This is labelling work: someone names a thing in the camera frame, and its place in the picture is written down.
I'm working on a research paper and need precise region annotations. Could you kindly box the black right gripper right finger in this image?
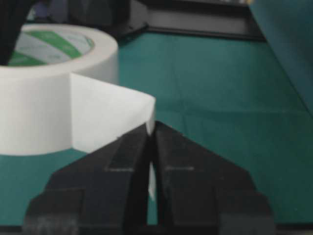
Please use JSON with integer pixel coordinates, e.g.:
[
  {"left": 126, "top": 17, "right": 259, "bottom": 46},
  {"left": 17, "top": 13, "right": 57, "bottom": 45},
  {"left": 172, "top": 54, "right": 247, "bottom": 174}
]
[{"left": 153, "top": 122, "right": 274, "bottom": 235}]

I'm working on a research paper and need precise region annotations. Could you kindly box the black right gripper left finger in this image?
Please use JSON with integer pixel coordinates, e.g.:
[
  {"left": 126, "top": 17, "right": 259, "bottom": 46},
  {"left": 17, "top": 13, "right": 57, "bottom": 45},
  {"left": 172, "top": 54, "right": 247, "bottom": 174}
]
[{"left": 22, "top": 125, "right": 150, "bottom": 235}]

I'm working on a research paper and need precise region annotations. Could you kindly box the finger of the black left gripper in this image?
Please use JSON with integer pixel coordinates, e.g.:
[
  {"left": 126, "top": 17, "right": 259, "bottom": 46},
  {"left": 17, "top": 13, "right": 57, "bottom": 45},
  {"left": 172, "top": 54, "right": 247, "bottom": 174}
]
[{"left": 0, "top": 0, "right": 37, "bottom": 66}]

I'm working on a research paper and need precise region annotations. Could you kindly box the white duct tape roll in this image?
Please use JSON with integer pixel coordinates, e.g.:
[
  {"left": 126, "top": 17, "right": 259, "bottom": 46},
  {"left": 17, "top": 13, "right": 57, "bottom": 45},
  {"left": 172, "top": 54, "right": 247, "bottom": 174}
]
[{"left": 0, "top": 23, "right": 157, "bottom": 203}]

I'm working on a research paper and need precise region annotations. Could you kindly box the green table cloth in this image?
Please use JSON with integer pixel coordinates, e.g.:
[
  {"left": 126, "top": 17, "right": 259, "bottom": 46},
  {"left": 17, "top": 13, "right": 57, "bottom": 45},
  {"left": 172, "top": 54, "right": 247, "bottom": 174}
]
[{"left": 0, "top": 0, "right": 313, "bottom": 225}]

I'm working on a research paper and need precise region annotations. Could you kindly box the black aluminium frame rail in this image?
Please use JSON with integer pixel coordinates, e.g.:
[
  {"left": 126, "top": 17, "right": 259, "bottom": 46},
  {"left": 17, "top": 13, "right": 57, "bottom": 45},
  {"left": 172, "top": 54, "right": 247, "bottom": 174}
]
[{"left": 107, "top": 0, "right": 266, "bottom": 42}]

